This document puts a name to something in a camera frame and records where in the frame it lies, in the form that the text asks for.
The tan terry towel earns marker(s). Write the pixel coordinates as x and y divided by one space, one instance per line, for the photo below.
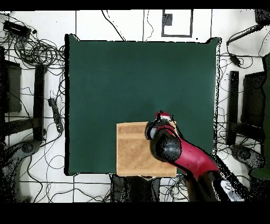
132 152

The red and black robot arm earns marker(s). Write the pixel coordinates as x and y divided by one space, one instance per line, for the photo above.
189 156

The dark green table cloth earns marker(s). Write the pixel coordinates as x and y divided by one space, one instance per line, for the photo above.
126 84

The black metal stand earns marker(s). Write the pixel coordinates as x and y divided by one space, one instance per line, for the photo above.
39 101
233 101

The black wheeled stand leg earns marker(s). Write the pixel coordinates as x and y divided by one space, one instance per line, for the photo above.
28 146
244 154

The black power adapter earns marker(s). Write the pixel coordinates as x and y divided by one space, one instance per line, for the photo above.
235 59

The black power strip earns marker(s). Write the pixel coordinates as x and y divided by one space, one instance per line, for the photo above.
56 114

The black rod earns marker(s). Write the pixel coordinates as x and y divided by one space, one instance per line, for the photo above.
244 34

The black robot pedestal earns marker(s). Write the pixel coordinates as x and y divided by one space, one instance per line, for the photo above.
135 189

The black network switch box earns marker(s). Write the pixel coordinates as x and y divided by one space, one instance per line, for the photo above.
16 28

